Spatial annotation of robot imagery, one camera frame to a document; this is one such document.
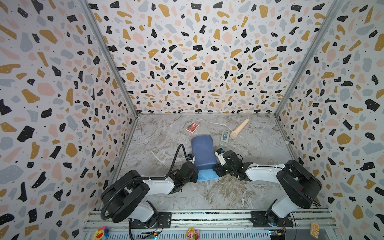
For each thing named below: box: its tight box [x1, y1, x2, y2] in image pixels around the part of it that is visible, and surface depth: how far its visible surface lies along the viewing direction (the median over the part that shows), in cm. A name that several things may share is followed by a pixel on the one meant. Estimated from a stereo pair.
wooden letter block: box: [309, 221, 320, 239], surface depth 73 cm
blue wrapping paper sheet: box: [191, 135, 221, 182], surface depth 92 cm
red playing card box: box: [186, 122, 199, 134], surface depth 114 cm
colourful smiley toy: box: [93, 226, 110, 240], surface depth 70 cm
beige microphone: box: [229, 118, 250, 139], surface depth 108 cm
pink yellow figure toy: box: [186, 228, 201, 240], surface depth 69 cm
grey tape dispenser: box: [220, 130, 230, 148], surface depth 105 cm
